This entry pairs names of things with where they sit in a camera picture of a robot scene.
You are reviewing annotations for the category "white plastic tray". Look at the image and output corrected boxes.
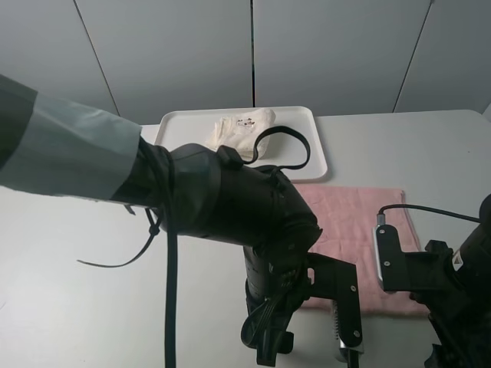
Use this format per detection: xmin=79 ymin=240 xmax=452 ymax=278
xmin=145 ymin=107 xmax=328 ymax=183

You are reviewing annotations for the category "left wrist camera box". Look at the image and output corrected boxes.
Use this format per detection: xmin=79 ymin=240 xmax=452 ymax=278
xmin=305 ymin=253 xmax=364 ymax=367

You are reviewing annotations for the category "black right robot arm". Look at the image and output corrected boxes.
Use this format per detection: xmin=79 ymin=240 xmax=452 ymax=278
xmin=410 ymin=197 xmax=490 ymax=367

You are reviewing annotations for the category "cream white towel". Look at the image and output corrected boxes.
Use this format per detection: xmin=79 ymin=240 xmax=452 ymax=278
xmin=206 ymin=108 xmax=276 ymax=161

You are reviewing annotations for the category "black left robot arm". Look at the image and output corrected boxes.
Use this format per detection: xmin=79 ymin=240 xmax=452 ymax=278
xmin=1 ymin=77 xmax=321 ymax=367

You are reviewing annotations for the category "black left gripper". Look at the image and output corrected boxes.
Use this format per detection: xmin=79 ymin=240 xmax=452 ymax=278
xmin=240 ymin=248 xmax=318 ymax=359

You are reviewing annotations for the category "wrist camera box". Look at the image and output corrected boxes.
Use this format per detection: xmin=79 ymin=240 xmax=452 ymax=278
xmin=374 ymin=225 xmax=443 ymax=293
xmin=305 ymin=253 xmax=364 ymax=367

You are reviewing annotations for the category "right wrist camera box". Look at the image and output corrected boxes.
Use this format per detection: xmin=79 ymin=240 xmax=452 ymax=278
xmin=374 ymin=225 xmax=443 ymax=293

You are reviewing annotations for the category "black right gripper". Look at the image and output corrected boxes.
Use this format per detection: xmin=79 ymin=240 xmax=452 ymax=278
xmin=408 ymin=240 xmax=490 ymax=367

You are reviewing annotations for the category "pink towel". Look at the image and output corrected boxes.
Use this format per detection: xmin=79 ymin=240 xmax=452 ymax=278
xmin=296 ymin=184 xmax=428 ymax=317

